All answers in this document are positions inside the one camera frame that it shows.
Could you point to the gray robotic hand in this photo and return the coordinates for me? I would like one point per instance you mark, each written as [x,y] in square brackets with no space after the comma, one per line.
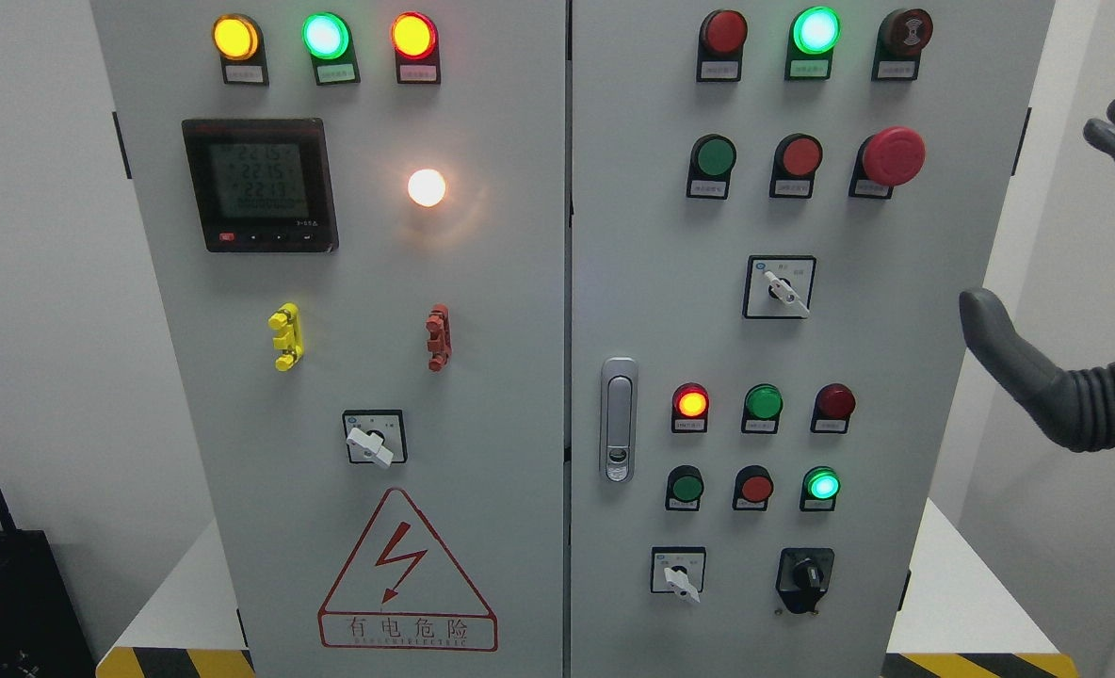
[1074,408]

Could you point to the gray rotary switch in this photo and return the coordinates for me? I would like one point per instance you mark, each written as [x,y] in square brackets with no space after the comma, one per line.
[778,287]
[679,571]

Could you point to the lit green indicator lower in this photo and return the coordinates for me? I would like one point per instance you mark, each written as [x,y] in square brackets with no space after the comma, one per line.
[819,489]

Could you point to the red emergency stop button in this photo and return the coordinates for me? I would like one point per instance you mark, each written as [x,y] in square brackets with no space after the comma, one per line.
[887,159]

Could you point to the green indicator light middle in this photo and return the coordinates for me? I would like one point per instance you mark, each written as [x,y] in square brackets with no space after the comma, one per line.
[761,410]

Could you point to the green indicator light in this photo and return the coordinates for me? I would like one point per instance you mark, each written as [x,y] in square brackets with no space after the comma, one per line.
[761,410]
[328,41]

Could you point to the red push button lower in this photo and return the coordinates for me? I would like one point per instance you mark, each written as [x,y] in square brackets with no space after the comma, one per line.
[753,489]

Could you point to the red push button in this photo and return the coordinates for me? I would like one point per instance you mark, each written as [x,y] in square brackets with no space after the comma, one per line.
[753,489]
[794,167]

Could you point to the red push button upper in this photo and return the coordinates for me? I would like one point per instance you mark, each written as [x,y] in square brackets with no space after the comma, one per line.
[794,167]

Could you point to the lit red indicator middle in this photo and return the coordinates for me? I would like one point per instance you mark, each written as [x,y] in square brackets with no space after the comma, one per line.
[690,408]

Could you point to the dark red buzzer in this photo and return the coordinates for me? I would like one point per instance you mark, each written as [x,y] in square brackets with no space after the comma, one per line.
[900,42]

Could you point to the green push button lower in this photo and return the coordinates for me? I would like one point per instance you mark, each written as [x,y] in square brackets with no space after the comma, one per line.
[684,489]

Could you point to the green push button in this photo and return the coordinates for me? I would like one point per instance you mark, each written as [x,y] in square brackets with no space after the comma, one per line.
[711,161]
[684,489]

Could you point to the green push button upper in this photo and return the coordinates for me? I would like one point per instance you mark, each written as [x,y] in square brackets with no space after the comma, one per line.
[711,161]

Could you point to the green lit indicator top right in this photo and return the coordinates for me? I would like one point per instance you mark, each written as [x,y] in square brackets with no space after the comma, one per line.
[810,42]

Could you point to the red indicator light top right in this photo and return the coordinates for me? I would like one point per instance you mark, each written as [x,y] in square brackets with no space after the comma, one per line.
[720,46]

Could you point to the gray electrical cabinet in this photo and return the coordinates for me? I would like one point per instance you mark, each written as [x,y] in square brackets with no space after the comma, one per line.
[564,130]

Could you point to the red terminal connector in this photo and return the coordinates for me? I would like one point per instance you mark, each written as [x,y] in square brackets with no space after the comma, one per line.
[439,338]

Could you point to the white glowing indicator light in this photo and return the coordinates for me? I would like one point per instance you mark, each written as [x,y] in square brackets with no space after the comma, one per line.
[427,187]

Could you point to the red electrical hazard warning sticker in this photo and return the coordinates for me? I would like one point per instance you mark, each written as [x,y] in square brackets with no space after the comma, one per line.
[402,589]

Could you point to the red-orange indicator light top left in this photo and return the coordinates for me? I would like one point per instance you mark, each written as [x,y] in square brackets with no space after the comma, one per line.
[416,43]

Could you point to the yellow terminal connector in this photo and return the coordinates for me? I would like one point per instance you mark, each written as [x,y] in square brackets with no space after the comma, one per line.
[287,336]

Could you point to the green indicator light top left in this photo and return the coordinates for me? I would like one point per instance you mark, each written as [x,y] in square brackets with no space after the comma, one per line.
[328,41]

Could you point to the black digital power meter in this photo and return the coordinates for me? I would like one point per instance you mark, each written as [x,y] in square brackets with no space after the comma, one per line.
[262,185]

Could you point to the yellow indicator light top left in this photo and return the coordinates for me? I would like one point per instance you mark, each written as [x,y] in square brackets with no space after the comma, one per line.
[241,46]

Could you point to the black box with antenna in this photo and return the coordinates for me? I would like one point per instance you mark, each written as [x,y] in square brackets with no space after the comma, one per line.
[40,635]

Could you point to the black key selector switch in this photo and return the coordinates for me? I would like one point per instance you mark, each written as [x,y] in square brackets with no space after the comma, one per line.
[803,578]

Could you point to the silver cabinet door handle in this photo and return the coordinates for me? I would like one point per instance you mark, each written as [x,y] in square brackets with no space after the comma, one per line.
[618,418]

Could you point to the gray rotary switch left door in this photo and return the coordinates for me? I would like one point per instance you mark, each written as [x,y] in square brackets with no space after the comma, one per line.
[375,437]

